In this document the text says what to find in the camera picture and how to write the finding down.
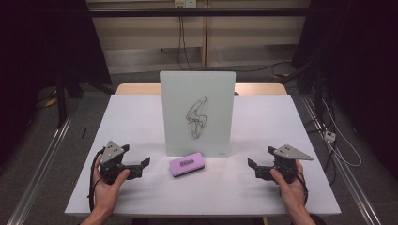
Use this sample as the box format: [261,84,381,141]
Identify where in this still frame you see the aluminium floor rail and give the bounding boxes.
[6,114,75,225]
[300,94,383,225]

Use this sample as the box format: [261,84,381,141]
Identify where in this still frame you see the black metal stand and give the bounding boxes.
[55,69,69,129]
[278,59,328,121]

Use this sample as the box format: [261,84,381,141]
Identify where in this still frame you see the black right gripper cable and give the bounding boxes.
[294,170,310,205]

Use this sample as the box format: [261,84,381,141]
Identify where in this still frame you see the purple whiteboard eraser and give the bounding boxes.
[169,152,207,178]

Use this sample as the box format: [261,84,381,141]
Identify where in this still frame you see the wooden table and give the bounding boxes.
[115,82,288,97]

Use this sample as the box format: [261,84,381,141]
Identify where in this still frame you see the black horizontal bar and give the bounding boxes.
[88,7,317,18]

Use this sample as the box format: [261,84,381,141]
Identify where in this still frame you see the person's left hand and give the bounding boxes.
[92,155,131,218]

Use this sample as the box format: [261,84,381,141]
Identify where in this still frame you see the white wall outlet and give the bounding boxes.
[174,0,198,9]

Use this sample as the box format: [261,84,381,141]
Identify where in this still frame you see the person's right hand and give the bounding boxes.
[269,159,310,214]

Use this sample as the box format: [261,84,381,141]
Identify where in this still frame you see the black hanging cables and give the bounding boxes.
[176,15,193,72]

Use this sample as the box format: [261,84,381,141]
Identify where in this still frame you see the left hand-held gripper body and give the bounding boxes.
[99,140,130,186]

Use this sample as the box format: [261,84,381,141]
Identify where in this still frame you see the black curtain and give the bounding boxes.
[0,0,113,163]
[291,0,398,181]

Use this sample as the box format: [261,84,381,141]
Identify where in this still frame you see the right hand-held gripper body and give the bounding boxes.
[271,143,314,185]

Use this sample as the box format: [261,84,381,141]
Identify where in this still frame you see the white cable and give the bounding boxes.
[321,97,363,168]

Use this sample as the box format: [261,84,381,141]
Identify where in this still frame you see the white power strip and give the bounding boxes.
[323,130,337,143]

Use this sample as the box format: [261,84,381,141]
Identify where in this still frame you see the small whiteboard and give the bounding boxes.
[159,70,237,158]

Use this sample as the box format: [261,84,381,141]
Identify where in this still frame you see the wooden vertical post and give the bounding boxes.
[201,0,210,68]

